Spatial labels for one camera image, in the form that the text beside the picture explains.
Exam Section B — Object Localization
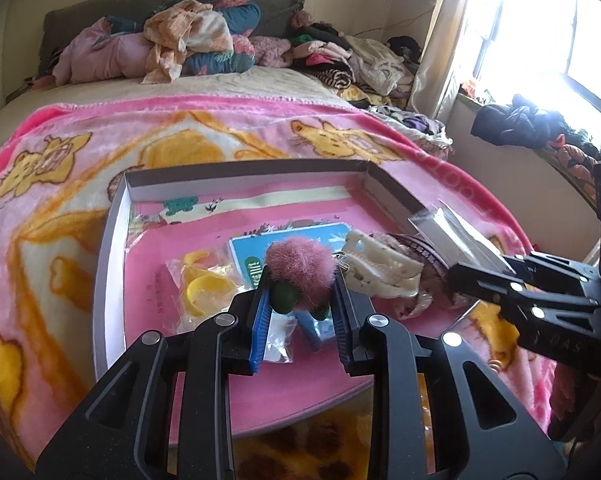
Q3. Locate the pink bedding bundle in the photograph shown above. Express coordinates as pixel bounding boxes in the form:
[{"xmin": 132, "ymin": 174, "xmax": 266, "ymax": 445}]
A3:
[{"xmin": 52, "ymin": 15, "xmax": 154, "ymax": 86}]

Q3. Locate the peach spiral hair clip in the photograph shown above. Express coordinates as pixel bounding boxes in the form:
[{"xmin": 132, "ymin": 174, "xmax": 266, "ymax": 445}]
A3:
[{"xmin": 486, "ymin": 358, "xmax": 507, "ymax": 374}]

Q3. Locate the dark cardboard tray box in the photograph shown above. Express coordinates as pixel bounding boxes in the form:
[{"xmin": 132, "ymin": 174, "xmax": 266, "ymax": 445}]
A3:
[{"xmin": 91, "ymin": 158, "xmax": 487, "ymax": 411}]

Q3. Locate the blue printed card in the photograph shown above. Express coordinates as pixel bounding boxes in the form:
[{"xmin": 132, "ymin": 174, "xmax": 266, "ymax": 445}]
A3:
[{"xmin": 229, "ymin": 222, "xmax": 351, "ymax": 290}]

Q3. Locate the pile of clothes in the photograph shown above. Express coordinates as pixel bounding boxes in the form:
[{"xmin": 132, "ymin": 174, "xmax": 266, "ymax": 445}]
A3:
[{"xmin": 250, "ymin": 10, "xmax": 422, "ymax": 108}]

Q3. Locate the pink cartoon bear blanket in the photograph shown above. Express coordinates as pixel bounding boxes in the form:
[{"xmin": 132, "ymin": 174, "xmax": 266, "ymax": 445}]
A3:
[{"xmin": 0, "ymin": 94, "xmax": 562, "ymax": 470}]

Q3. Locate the floral fabric scrunchie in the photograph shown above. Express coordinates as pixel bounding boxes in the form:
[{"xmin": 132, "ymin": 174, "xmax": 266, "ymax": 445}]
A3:
[{"xmin": 372, "ymin": 233, "xmax": 476, "ymax": 321}]

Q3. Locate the black cloth on sill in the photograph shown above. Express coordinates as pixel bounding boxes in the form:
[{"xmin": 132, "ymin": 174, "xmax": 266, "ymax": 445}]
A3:
[{"xmin": 470, "ymin": 94, "xmax": 601, "ymax": 160}]

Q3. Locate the dark teal floral pillow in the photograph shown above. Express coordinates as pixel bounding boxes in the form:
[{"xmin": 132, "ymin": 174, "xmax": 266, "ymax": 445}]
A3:
[{"xmin": 106, "ymin": 0, "xmax": 260, "ymax": 84}]

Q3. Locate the clear earring packet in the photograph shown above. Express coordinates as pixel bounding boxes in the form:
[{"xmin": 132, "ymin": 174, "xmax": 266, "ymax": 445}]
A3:
[{"xmin": 264, "ymin": 312, "xmax": 297, "ymax": 364}]

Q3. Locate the clear plastic packet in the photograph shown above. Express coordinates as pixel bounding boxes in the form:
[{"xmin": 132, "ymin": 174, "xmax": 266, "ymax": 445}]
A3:
[{"xmin": 409, "ymin": 202, "xmax": 514, "ymax": 275}]

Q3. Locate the yellow item in bag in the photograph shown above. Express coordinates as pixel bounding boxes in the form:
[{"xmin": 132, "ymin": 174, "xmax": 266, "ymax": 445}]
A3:
[{"xmin": 166, "ymin": 247, "xmax": 248, "ymax": 334}]

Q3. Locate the beige bed sheet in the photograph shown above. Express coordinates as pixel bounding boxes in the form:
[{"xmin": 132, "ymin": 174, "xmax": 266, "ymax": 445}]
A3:
[{"xmin": 0, "ymin": 66, "xmax": 348, "ymax": 148}]

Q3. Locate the white bag of clothes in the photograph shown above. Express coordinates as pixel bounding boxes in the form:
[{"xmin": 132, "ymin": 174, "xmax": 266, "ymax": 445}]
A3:
[{"xmin": 368, "ymin": 105, "xmax": 453, "ymax": 160}]

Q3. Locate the pink fluffy pompom hair tie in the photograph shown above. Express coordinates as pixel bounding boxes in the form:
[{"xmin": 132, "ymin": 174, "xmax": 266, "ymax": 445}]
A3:
[{"xmin": 263, "ymin": 236, "xmax": 338, "ymax": 322}]

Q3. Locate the blue small box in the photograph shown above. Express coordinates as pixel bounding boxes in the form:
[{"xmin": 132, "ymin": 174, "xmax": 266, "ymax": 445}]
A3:
[{"xmin": 294, "ymin": 311, "xmax": 335, "ymax": 352}]

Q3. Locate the orange floral cloth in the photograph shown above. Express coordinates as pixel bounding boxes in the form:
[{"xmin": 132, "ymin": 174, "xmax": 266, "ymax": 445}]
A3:
[{"xmin": 143, "ymin": 0, "xmax": 234, "ymax": 84}]

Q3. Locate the cream curtain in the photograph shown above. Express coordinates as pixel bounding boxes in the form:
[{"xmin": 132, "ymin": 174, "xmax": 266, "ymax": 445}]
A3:
[{"xmin": 409, "ymin": 0, "xmax": 469, "ymax": 122}]

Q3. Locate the white bow hair clip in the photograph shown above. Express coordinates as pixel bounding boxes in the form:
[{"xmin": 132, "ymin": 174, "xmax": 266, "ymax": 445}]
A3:
[{"xmin": 340, "ymin": 230, "xmax": 424, "ymax": 299}]

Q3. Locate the dark green headboard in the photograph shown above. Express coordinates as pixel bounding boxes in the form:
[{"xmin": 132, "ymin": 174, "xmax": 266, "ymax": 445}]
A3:
[{"xmin": 38, "ymin": 0, "xmax": 305, "ymax": 76}]

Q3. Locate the orange black patterned cloth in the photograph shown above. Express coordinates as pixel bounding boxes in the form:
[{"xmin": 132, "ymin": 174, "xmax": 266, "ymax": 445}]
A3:
[{"xmin": 543, "ymin": 133, "xmax": 601, "ymax": 207}]

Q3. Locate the window frame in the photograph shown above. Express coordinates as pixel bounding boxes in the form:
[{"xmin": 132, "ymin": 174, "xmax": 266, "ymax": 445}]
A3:
[{"xmin": 472, "ymin": 0, "xmax": 601, "ymax": 136}]

